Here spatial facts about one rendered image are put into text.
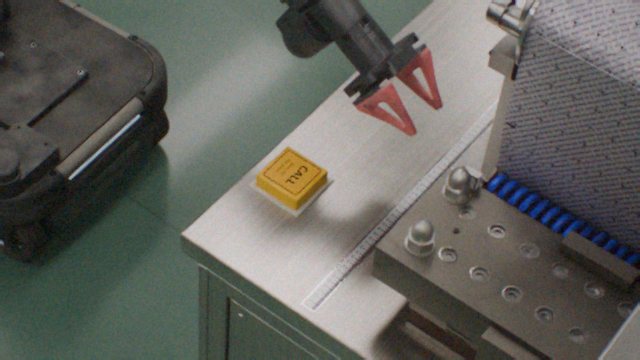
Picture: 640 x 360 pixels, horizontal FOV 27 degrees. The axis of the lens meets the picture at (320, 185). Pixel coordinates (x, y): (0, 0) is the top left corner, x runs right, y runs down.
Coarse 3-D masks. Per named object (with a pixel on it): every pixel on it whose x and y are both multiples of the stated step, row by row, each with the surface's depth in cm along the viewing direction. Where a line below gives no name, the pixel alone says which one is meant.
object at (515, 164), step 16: (512, 160) 166; (528, 160) 164; (512, 176) 168; (528, 176) 166; (544, 176) 164; (560, 176) 162; (544, 192) 166; (560, 192) 164; (576, 192) 162; (576, 208) 164; (592, 208) 162; (608, 208) 161; (592, 224) 164; (608, 224) 162; (624, 224) 161; (624, 240) 162
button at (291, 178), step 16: (272, 160) 181; (288, 160) 181; (304, 160) 182; (272, 176) 179; (288, 176) 180; (304, 176) 180; (320, 176) 180; (272, 192) 179; (288, 192) 178; (304, 192) 178
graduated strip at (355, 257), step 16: (480, 128) 191; (464, 144) 189; (448, 160) 187; (432, 176) 185; (416, 192) 182; (400, 208) 181; (384, 224) 179; (368, 240) 177; (352, 256) 175; (368, 256) 175; (336, 272) 173; (352, 272) 173; (320, 288) 171; (336, 288) 171; (304, 304) 169; (320, 304) 170
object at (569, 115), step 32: (544, 64) 153; (576, 64) 150; (512, 96) 159; (544, 96) 156; (576, 96) 153; (608, 96) 150; (512, 128) 163; (544, 128) 159; (576, 128) 156; (608, 128) 153; (544, 160) 162; (576, 160) 159; (608, 160) 156; (608, 192) 159
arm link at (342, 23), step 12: (312, 0) 171; (324, 0) 167; (336, 0) 167; (348, 0) 167; (312, 12) 168; (324, 12) 167; (336, 12) 167; (348, 12) 167; (360, 12) 168; (312, 24) 171; (324, 24) 168; (336, 24) 167; (348, 24) 167; (360, 24) 168; (336, 36) 168; (348, 36) 169
